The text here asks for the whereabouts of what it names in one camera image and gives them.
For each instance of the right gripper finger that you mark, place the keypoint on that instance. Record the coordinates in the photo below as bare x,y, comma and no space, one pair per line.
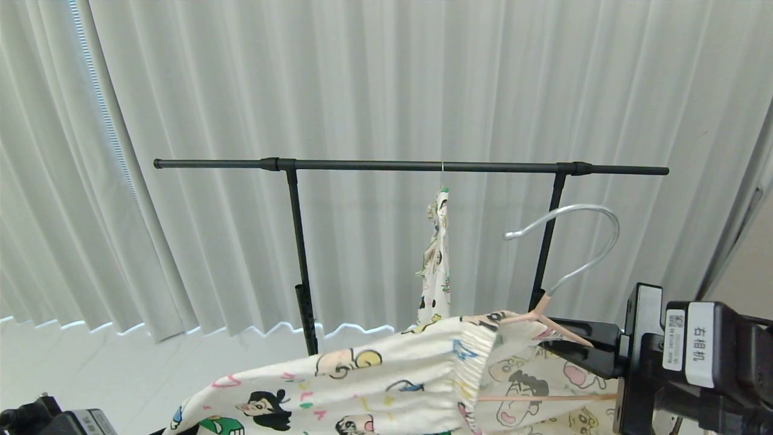
592,359
598,331

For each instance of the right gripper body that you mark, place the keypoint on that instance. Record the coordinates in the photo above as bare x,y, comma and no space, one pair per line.
640,393

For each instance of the pink clothes hanger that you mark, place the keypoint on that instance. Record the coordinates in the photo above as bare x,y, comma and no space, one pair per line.
604,211
442,175

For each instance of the cream printed garment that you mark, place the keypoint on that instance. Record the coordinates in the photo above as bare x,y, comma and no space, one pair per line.
438,272
392,386

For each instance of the black clothes rack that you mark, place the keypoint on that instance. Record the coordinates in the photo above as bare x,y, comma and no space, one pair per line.
392,165

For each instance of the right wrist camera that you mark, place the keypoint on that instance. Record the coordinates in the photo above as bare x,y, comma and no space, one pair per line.
718,344

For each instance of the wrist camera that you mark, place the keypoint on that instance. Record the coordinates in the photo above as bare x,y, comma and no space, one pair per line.
718,344
84,423

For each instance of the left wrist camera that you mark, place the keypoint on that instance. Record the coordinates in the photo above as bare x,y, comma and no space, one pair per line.
84,423

